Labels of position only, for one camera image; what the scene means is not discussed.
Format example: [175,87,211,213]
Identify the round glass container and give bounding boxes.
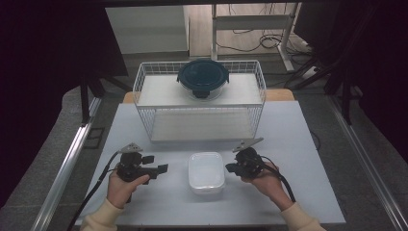
[181,84,226,102]

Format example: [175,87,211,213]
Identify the white metal desk frame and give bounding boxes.
[210,2,301,72]

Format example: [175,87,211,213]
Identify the white rectangular container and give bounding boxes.
[188,151,226,196]

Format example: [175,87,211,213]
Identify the black stand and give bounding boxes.
[292,54,362,127]
[79,74,133,126]

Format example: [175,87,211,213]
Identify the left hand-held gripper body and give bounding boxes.
[115,142,159,186]

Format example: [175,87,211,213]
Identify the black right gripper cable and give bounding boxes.
[260,155,297,203]

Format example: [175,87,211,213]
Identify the black floor cables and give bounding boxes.
[215,3,317,56]

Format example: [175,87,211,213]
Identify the wooden table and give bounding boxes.
[122,89,295,105]

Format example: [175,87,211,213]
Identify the aluminium rail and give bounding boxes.
[30,95,104,231]
[326,95,408,231]

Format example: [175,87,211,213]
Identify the dark curtain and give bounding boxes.
[0,0,130,208]
[293,0,408,156]

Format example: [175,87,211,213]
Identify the person's left hand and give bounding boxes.
[106,173,151,210]

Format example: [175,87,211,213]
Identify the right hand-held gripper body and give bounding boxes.
[232,137,268,180]

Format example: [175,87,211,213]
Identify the white wire rack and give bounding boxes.
[132,60,268,143]

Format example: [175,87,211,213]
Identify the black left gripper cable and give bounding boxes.
[65,150,123,231]

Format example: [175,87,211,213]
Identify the person's right hand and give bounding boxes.
[241,161,294,212]

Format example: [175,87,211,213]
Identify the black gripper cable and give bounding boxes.
[65,150,123,231]
[260,155,297,203]

